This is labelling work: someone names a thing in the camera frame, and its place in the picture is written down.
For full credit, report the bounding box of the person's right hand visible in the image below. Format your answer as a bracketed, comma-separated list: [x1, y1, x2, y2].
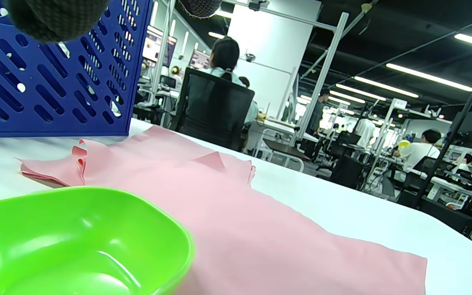
[5, 0, 222, 43]

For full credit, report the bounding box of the pink paper stack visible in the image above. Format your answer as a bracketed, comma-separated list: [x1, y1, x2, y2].
[17, 124, 257, 188]
[71, 138, 428, 295]

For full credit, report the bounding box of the blue plastic file holder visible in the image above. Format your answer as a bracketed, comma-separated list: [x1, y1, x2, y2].
[0, 0, 154, 138]

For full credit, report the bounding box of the display screen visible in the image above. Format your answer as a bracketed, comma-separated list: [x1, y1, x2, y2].
[188, 49, 212, 69]
[143, 25, 178, 68]

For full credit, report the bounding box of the black mesh office chair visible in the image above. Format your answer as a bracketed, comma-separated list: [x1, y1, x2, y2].
[170, 67, 256, 151]

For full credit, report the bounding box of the green plastic bowl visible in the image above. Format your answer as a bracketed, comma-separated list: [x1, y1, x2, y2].
[0, 186, 195, 295]

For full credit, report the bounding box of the white cart with brown top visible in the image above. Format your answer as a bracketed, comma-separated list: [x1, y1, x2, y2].
[254, 137, 312, 172]

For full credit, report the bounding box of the row of ceiling light strips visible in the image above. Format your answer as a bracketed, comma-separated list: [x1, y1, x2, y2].
[207, 8, 472, 107]

